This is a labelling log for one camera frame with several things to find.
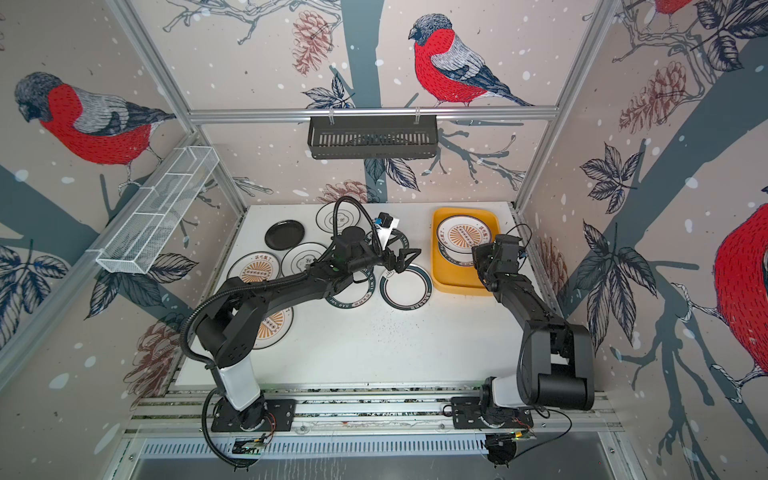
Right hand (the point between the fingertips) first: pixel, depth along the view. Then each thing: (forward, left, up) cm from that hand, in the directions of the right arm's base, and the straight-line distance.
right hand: (472, 247), depth 90 cm
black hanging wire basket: (+39, +34, +15) cm, 53 cm away
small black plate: (+13, +67, -11) cm, 69 cm away
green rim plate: (+4, +2, -11) cm, 12 cm away
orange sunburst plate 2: (-1, +74, -12) cm, 75 cm away
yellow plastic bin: (-5, +5, -11) cm, 13 cm away
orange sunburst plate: (+8, +2, -3) cm, 9 cm away
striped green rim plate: (-8, +20, -13) cm, 25 cm away
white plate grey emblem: (+4, +59, -12) cm, 61 cm away
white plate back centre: (+25, +45, -12) cm, 52 cm away
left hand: (-7, +19, +10) cm, 22 cm away
